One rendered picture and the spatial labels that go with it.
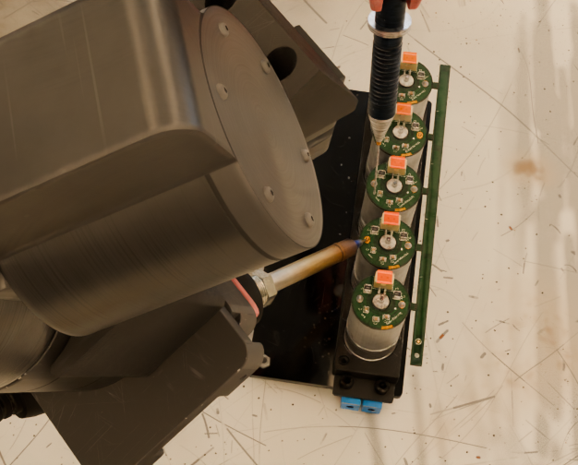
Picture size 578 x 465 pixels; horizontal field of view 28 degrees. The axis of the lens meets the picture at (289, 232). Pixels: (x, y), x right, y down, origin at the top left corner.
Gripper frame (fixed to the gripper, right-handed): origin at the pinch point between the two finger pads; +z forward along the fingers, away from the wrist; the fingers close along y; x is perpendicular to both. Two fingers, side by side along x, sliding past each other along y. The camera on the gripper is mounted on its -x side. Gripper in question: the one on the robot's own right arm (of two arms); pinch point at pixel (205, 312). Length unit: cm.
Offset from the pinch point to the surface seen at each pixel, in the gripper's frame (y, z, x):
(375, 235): -0.1, 7.9, -5.8
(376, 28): 3.1, -1.1, -12.0
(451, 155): 2.9, 17.4, -10.2
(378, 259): -1.1, 7.6, -5.3
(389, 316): -3.4, 7.0, -4.1
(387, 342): -3.9, 8.7, -3.0
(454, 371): -6.0, 13.8, -3.6
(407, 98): 4.4, 10.6, -10.7
